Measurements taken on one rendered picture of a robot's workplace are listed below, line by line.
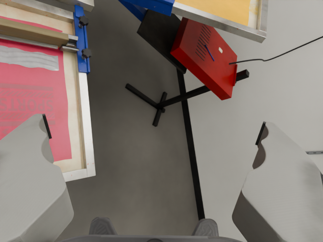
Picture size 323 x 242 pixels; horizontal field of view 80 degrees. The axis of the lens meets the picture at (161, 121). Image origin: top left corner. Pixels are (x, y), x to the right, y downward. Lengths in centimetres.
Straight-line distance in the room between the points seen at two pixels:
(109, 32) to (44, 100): 168
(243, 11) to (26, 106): 117
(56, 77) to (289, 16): 200
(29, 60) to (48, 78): 10
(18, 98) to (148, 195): 174
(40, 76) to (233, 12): 101
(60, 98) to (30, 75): 14
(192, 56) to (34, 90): 94
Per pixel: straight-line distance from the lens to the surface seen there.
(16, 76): 99
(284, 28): 228
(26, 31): 97
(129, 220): 225
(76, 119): 98
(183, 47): 135
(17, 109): 95
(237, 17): 124
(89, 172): 95
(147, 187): 232
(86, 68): 102
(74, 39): 105
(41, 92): 98
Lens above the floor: 188
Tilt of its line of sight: 49 degrees down
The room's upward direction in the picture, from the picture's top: 75 degrees clockwise
